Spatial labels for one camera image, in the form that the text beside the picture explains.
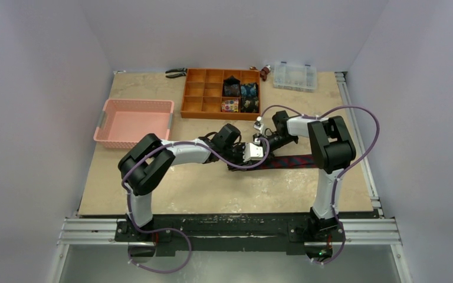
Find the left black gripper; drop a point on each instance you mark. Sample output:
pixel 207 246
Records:
pixel 240 161

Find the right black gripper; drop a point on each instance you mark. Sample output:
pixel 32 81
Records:
pixel 268 142

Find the red navy striped tie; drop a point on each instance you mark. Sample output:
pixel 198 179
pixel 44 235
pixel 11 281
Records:
pixel 288 162

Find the orange compartment tray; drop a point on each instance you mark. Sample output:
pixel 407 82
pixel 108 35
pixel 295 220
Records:
pixel 202 94

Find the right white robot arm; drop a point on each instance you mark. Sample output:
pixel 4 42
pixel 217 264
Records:
pixel 332 150

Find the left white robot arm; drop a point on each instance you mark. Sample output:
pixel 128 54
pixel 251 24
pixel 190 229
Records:
pixel 145 165

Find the black gold rolled tie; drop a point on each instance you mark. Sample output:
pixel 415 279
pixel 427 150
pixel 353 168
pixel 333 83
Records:
pixel 249 105

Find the colourful dotted rolled tie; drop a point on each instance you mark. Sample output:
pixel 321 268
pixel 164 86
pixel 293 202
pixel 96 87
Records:
pixel 230 105

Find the blue patterned rolled tie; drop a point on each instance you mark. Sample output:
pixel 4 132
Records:
pixel 249 90

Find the clear plastic organizer box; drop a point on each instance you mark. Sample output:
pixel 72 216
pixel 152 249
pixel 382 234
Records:
pixel 301 78

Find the brown small tool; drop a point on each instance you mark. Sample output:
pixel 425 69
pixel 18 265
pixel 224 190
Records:
pixel 264 72

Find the dark rolled tie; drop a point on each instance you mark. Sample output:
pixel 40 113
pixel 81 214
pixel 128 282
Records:
pixel 231 87

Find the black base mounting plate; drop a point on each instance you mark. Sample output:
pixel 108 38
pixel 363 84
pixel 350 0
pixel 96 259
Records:
pixel 297 233

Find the pink plastic basket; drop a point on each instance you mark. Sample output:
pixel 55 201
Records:
pixel 124 122

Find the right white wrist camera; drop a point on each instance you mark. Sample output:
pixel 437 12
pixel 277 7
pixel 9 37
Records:
pixel 259 125

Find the black handled pliers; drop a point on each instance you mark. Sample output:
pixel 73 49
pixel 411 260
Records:
pixel 176 73

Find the aluminium frame rail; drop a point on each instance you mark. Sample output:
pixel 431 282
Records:
pixel 371 251

